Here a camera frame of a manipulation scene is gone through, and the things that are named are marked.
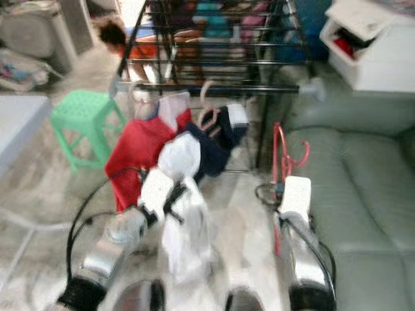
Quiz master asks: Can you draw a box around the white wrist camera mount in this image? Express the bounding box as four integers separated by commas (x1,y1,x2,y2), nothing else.
139,168,177,221
280,175,313,221

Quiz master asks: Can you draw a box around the navy and white garment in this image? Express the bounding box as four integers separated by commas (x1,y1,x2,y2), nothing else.
159,104,251,183

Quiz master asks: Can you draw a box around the white lidded storage bin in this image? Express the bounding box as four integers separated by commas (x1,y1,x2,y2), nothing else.
320,0,415,93

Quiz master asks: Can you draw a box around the pink garment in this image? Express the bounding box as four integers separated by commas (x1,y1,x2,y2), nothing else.
239,3,273,30

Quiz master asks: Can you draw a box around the colourful baby bouncer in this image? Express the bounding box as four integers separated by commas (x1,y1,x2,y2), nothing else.
0,49,53,92

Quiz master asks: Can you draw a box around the dark robot right leg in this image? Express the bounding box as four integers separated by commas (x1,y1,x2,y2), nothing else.
226,288,267,311

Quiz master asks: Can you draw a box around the grey-green leather sofa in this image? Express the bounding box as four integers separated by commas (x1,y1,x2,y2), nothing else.
266,62,415,311

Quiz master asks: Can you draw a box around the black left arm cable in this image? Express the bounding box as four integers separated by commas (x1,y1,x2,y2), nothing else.
65,166,150,289
71,211,127,260

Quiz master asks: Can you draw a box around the red plastic hanger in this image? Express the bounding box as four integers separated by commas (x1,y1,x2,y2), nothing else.
271,122,312,255

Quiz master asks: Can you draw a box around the black metal drying rack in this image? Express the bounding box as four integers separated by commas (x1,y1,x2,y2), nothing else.
107,0,329,173

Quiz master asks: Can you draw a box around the red cloth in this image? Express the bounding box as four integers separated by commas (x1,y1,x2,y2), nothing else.
331,36,358,60

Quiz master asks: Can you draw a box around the white air purifier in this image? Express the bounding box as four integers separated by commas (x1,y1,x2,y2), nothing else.
0,3,76,73

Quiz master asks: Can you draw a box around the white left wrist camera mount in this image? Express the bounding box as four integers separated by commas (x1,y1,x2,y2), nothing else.
139,168,177,221

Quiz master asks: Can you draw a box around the blue bag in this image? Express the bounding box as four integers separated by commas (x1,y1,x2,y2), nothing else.
282,0,326,63

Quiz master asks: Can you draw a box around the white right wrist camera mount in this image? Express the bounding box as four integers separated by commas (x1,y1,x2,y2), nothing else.
280,175,313,221

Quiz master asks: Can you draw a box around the green plastic stool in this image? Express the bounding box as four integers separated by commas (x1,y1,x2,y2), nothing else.
49,89,128,173

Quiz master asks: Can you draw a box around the grey tower appliance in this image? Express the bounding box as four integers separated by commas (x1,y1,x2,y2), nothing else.
55,0,99,56

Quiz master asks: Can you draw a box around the red garment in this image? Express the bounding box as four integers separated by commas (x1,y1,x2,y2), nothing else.
104,91,193,215

